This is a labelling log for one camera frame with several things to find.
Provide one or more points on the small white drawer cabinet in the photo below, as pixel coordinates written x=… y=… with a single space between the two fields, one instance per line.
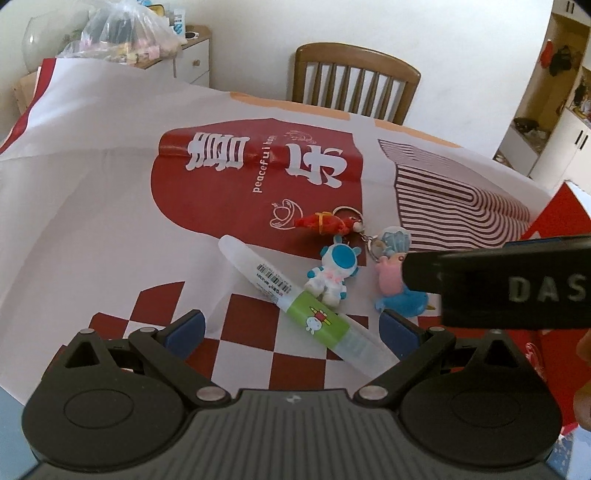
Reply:
x=191 y=55

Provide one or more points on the clear plastic bag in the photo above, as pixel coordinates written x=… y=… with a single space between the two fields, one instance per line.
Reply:
x=124 y=32

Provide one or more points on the white tube with green label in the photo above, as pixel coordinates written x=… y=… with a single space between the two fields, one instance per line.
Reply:
x=314 y=309

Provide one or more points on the person's right hand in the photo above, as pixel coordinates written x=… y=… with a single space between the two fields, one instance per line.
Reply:
x=584 y=350

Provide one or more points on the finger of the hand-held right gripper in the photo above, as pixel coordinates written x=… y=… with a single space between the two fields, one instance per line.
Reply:
x=422 y=272

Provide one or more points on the wooden chair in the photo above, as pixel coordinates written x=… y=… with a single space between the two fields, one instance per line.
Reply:
x=355 y=78

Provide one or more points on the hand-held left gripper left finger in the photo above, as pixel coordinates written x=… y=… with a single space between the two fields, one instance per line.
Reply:
x=187 y=330

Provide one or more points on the glass bowl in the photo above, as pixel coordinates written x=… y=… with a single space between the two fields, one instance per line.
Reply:
x=41 y=39

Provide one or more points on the red and white printed tablecloth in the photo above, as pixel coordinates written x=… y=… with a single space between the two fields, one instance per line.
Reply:
x=115 y=207

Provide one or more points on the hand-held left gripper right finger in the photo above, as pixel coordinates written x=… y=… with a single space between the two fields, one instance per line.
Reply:
x=397 y=330

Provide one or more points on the white tall cabinet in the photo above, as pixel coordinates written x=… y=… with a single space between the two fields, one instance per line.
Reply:
x=554 y=124

